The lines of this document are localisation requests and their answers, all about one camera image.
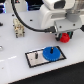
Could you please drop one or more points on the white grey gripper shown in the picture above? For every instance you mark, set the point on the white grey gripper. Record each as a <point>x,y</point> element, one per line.
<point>66,23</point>

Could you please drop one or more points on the red gear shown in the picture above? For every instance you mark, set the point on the red gear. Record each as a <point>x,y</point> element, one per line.
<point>64,38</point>

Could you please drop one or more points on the blue gear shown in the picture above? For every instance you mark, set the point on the blue gear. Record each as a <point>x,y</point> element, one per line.
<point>51,53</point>

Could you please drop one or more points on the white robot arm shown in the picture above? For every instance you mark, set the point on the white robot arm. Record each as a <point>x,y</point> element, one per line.
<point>47,20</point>

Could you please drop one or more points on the beige connector block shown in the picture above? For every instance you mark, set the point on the beige connector block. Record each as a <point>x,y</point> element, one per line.
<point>18,27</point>

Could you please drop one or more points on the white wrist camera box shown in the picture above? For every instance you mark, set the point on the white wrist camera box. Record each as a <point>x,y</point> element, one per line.
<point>59,4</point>

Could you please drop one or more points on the black-framed peg base plate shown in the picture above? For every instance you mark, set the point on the black-framed peg base plate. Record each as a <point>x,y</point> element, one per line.
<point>32,62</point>

